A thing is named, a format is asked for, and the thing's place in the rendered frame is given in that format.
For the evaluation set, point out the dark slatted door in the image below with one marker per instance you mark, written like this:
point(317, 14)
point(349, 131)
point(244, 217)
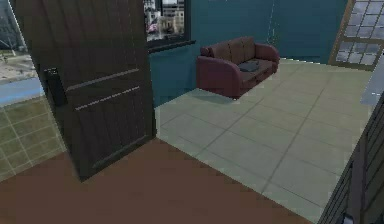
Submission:
point(361, 180)

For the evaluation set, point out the grey cushion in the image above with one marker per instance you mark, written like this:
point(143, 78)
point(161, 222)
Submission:
point(249, 66)

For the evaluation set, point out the wooden framed glass door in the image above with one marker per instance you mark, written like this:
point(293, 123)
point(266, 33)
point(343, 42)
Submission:
point(361, 33)

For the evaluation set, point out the dark red sofa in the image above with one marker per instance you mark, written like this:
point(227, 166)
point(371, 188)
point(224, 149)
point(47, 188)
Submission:
point(226, 71)

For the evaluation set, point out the black framed window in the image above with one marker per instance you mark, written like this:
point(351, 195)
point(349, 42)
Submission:
point(166, 20)

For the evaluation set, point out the dark brown room door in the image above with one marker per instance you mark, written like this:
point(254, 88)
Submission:
point(100, 83)

